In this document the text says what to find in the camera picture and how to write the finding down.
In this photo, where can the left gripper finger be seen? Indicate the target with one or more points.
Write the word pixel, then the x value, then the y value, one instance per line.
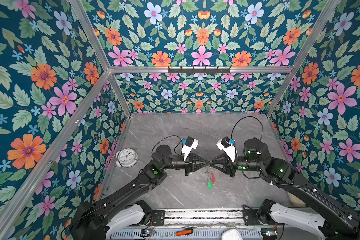
pixel 199 161
pixel 201 169

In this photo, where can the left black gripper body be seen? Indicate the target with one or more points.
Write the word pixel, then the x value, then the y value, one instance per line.
pixel 188 165

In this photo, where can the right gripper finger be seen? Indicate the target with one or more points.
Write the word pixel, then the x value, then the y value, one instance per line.
pixel 219 160
pixel 219 169

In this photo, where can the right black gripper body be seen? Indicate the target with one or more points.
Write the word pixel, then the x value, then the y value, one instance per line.
pixel 231 167

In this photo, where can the metal keyring disc red grip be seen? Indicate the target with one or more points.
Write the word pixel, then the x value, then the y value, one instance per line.
pixel 211 177

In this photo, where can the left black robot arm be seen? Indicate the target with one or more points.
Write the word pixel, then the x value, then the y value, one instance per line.
pixel 98 221

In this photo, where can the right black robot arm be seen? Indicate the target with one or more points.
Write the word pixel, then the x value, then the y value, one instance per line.
pixel 331 220

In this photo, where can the white alarm clock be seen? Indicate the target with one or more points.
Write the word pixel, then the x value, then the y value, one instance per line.
pixel 126 158

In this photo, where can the white device front edge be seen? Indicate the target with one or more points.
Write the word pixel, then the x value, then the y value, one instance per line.
pixel 231 234

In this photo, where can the beige sponge block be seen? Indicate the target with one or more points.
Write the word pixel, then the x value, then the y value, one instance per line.
pixel 296 201

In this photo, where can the right small circuit board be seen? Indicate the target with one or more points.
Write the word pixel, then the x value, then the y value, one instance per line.
pixel 269 234

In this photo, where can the small circuit board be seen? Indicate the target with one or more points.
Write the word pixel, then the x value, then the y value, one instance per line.
pixel 269 234
pixel 147 233

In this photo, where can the left small circuit board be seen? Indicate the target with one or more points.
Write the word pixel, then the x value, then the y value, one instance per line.
pixel 147 233

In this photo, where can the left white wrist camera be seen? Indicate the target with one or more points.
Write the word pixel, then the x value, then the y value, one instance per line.
pixel 189 144

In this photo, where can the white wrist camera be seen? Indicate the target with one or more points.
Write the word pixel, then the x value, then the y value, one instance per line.
pixel 228 146
pixel 189 144

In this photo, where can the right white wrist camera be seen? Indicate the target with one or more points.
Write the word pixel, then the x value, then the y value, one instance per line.
pixel 228 146

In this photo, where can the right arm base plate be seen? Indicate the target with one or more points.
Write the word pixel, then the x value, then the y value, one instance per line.
pixel 251 217

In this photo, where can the aluminium front rail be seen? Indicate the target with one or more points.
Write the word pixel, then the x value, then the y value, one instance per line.
pixel 204 214

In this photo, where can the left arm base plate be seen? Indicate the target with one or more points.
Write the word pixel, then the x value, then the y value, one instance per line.
pixel 155 218

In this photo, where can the orange handled screwdriver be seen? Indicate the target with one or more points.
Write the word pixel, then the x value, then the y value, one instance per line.
pixel 184 232

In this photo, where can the black wall hook rack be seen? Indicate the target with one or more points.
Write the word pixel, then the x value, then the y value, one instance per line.
pixel 198 70

